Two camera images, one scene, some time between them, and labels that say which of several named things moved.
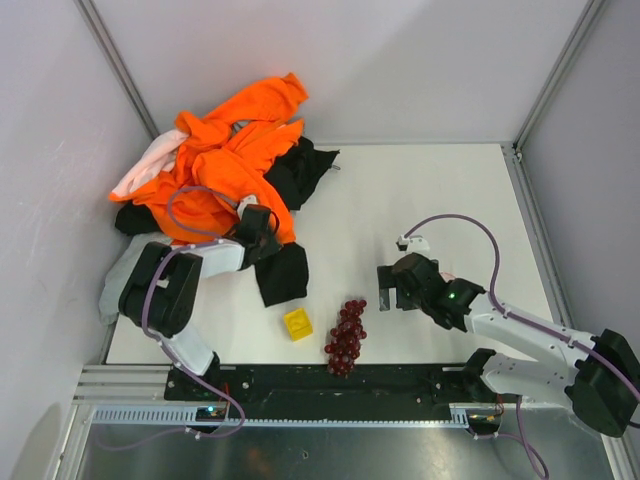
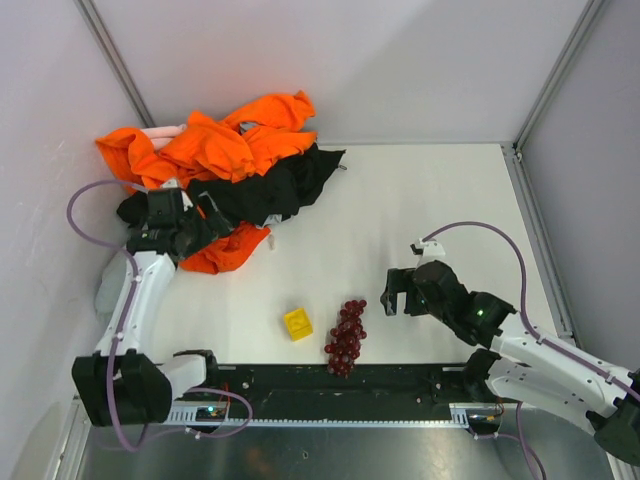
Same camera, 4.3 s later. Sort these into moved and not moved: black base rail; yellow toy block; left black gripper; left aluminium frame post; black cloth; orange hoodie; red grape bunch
Moved: black cloth; left black gripper; orange hoodie
Not moved: black base rail; left aluminium frame post; red grape bunch; yellow toy block
